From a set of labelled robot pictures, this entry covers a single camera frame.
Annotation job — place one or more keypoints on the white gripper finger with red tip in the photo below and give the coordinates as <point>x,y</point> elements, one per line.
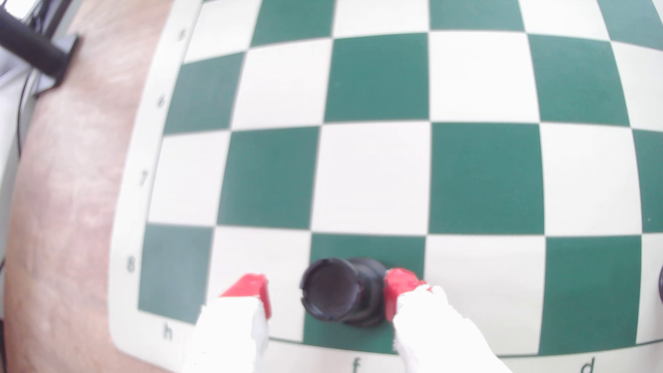
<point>228,331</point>
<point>435,336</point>

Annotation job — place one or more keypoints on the black chess rook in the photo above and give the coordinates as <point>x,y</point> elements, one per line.
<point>331,290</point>

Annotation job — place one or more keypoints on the green and white chess mat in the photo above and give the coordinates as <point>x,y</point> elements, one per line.
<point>373,176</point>

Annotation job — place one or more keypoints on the black chess piece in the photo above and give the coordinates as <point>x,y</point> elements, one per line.
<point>661,284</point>

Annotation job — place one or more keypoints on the black table clamp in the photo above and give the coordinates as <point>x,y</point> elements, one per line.
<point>36,52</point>

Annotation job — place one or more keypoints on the dark metal bar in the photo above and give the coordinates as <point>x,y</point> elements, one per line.
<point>52,10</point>

